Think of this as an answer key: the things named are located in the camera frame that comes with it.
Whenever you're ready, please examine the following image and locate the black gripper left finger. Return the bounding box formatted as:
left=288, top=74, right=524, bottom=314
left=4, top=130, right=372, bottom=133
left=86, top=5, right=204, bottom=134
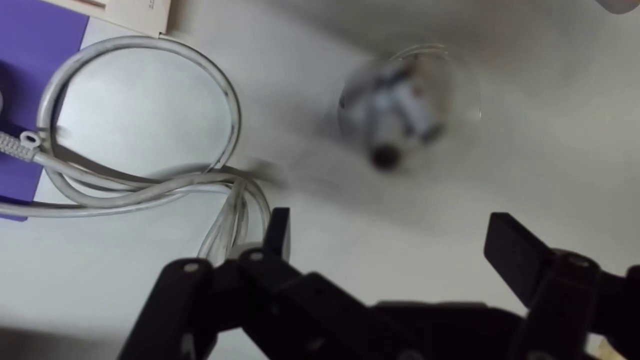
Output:
left=118, top=206, right=366, bottom=360

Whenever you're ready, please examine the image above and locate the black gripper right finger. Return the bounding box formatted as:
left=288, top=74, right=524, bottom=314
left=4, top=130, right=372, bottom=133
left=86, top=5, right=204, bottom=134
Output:
left=482, top=211, right=640, bottom=360

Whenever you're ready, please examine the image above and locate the clear glass bowl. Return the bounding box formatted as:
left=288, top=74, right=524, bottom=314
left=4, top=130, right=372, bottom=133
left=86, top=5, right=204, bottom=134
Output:
left=335, top=43, right=483, bottom=190

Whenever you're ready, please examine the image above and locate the small white dark-capped bottle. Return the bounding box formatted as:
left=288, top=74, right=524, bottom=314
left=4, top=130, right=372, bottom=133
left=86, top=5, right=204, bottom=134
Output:
left=368, top=98, right=410, bottom=173

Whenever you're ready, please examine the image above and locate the white bottle with red logo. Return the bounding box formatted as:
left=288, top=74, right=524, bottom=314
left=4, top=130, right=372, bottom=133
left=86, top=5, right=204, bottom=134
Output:
left=387, top=67, right=447, bottom=147

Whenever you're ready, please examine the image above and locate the purple paper sheet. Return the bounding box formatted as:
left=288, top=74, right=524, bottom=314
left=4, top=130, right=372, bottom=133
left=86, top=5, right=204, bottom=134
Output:
left=0, top=0, right=90, bottom=224

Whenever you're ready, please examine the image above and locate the white power strip cable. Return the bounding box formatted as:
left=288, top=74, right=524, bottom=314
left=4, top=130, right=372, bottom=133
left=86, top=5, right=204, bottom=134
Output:
left=0, top=35, right=272, bottom=266

